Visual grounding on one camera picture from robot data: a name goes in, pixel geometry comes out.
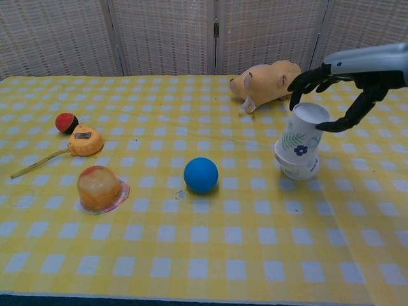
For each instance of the white cup fern print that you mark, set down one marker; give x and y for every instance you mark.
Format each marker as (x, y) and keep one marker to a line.
(301, 140)

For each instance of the orange plush animal toy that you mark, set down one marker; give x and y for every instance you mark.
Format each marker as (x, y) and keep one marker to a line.
(266, 86)

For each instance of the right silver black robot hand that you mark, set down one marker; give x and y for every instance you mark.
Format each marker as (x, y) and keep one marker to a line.
(366, 60)

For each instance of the red and black ball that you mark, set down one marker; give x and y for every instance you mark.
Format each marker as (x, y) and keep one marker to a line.
(65, 122)

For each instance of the small clear plastic scrap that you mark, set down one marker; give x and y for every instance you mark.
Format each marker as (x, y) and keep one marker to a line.
(180, 193)

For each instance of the yellow tape measure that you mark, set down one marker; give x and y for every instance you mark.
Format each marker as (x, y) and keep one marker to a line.
(84, 141)

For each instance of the white cup light-blue flower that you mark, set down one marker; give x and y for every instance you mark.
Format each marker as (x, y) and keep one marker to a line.
(299, 170)

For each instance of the blue ball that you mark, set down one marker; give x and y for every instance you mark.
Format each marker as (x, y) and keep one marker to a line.
(201, 175)

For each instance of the woven folding screen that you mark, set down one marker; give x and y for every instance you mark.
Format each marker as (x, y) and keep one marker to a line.
(159, 35)

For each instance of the yellow checked tablecloth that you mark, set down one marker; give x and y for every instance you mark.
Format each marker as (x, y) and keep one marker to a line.
(159, 239)
(376, 197)

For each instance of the orange jelly cup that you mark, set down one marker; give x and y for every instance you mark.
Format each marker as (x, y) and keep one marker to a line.
(97, 188)

